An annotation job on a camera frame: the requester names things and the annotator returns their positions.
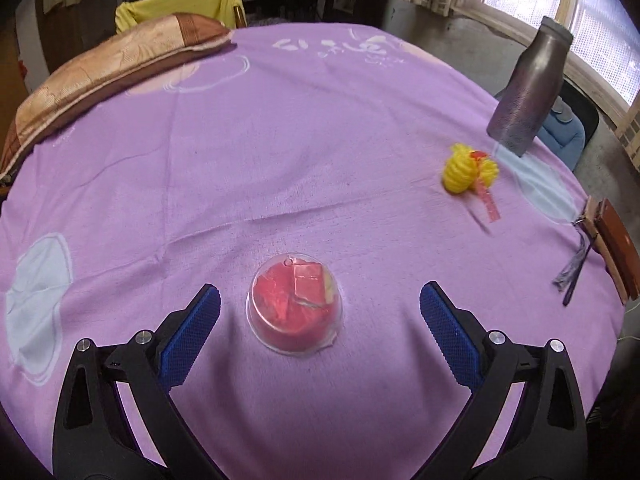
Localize yellow cloth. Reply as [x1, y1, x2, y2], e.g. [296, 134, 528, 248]
[115, 0, 246, 36]

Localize dark tassel strip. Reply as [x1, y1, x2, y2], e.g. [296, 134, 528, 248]
[552, 220, 598, 307]

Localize purple bed sheet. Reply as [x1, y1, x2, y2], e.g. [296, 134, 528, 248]
[0, 22, 628, 480]

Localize yellow plastic toy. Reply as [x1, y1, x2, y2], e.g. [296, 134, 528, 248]
[441, 142, 502, 223]

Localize blue seat cushion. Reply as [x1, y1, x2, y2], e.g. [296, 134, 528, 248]
[537, 100, 587, 166]

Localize clear plastic cup red contents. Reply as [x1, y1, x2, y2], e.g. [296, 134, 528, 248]
[245, 252, 346, 358]

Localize window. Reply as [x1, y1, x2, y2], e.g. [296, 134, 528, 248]
[480, 0, 640, 111]

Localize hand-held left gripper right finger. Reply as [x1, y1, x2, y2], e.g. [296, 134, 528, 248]
[419, 281, 590, 480]

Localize blue cushion chair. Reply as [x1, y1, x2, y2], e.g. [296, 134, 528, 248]
[495, 80, 601, 171]

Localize metal bottle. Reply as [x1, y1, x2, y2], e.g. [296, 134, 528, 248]
[486, 16, 575, 158]

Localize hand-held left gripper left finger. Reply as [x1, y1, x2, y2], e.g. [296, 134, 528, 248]
[52, 283, 223, 480]

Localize brown golden pillow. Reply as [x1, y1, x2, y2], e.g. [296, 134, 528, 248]
[0, 12, 236, 183]

